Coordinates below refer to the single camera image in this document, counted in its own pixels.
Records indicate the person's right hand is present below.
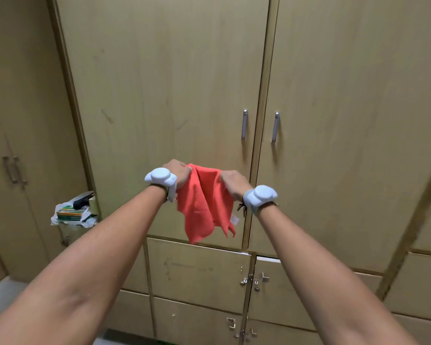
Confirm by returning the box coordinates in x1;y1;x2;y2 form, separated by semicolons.
219;170;254;203

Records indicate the green cardboard box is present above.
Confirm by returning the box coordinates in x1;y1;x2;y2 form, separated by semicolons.
56;205;89;222

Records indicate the black oblong object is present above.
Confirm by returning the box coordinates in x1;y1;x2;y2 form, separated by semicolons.
73;195;95;211

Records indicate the person's left hand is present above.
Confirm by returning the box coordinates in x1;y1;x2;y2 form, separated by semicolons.
162;159;193;191

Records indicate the white wrist tracker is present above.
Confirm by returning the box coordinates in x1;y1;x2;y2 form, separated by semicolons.
144;167;179;203
242;185;278;216

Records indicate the person's left forearm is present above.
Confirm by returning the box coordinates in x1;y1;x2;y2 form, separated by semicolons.
0;184;168;345

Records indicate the silver drawer latch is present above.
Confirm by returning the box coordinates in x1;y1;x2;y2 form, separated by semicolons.
233;328;258;343
239;274;261;292

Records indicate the brown cupboard door handle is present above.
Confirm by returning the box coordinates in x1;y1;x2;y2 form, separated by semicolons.
2;156;16;184
13;156;28;187

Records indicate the wooden side cupboard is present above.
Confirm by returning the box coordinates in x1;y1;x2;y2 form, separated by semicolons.
0;0;94;295

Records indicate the red cloth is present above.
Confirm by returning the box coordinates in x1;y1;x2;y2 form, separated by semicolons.
176;164;240;245

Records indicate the wooden drawer front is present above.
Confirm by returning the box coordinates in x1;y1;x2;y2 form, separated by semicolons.
384;251;431;323
147;237;252;315
153;297;245;345
249;256;383;331
245;319;324;345

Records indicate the white plastic bag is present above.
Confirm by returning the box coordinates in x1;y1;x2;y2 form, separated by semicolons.
50;191;100;229

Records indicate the tall wooden wardrobe door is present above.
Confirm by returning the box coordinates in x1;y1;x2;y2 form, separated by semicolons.
53;0;271;250
249;0;431;274

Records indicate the person's right forearm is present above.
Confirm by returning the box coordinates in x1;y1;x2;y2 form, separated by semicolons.
256;202;421;345

